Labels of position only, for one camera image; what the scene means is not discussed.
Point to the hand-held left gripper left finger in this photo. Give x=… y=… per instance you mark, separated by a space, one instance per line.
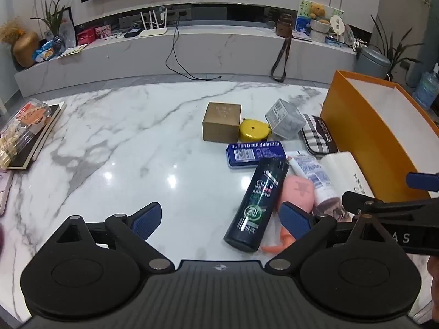
x=149 y=219

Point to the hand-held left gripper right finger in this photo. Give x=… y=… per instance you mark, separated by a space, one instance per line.
x=295 y=219

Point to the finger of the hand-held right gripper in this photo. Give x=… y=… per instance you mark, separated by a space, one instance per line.
x=360 y=200
x=422 y=181

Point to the pink bottle with orange cap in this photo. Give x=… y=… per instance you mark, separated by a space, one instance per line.
x=298 y=190

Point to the long white box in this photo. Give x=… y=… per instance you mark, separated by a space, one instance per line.
x=343 y=168

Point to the dark shampoo bottle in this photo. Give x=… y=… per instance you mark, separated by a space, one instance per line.
x=257 y=205

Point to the white lotion tube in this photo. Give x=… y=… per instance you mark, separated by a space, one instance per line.
x=315 y=174

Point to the orange storage box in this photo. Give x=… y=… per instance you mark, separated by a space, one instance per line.
x=363 y=126

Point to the blue tin case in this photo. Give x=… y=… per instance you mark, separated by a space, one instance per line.
x=255 y=154

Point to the plaid pouch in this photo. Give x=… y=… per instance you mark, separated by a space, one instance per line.
x=317 y=135

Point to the yellow tape measure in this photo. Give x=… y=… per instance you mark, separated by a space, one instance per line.
x=253 y=132

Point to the gold square box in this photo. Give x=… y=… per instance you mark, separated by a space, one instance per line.
x=221 y=123

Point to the person's right forearm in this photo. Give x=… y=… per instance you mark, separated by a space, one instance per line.
x=434 y=277

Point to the blue water jug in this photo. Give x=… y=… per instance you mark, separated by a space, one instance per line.
x=427 y=90

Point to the grey pedal trash can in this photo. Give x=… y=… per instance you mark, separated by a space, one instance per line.
x=372 y=63

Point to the dark hardcover book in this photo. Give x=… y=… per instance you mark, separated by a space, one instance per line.
x=46 y=137

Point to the tall green leaf plant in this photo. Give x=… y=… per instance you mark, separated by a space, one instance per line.
x=394 y=51

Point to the pink flat case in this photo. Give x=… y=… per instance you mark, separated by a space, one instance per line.
x=4 y=192

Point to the black white figurines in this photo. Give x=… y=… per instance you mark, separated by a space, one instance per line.
x=360 y=43

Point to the clear plastic snack box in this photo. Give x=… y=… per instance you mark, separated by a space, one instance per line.
x=24 y=123

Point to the blue white tissue box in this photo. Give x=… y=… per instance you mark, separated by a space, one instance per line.
x=335 y=40

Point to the patterned round plate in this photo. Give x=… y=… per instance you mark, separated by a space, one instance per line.
x=348 y=35

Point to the grey woven basket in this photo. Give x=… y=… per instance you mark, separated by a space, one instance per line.
x=319 y=37
x=320 y=24

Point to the pink notebook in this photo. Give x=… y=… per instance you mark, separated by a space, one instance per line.
x=301 y=36

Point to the round white hand fan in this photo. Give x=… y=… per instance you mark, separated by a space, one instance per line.
x=337 y=24

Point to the yellow paper booklet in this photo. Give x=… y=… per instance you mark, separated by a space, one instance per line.
x=73 y=50

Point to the small black device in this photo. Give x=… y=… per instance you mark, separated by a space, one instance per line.
x=132 y=33

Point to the white router with antennas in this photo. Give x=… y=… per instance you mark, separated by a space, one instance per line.
x=152 y=32

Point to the pink gift box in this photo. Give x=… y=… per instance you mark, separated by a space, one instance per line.
x=103 y=32

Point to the red gift box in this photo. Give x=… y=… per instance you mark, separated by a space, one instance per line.
x=85 y=37

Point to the brown teddy bear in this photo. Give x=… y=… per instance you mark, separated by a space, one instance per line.
x=317 y=10

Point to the blue snack packet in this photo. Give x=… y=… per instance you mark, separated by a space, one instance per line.
x=44 y=52

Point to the green and blue picture board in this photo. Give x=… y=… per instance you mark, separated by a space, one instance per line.
x=303 y=7

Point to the gold vase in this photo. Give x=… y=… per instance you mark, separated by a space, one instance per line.
x=25 y=48

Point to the green potted grass plant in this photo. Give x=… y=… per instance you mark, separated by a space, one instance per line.
x=53 y=17

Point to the dried beige flowers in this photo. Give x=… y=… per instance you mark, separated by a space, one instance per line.
x=10 y=31

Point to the wall socket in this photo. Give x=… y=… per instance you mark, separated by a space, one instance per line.
x=405 y=65

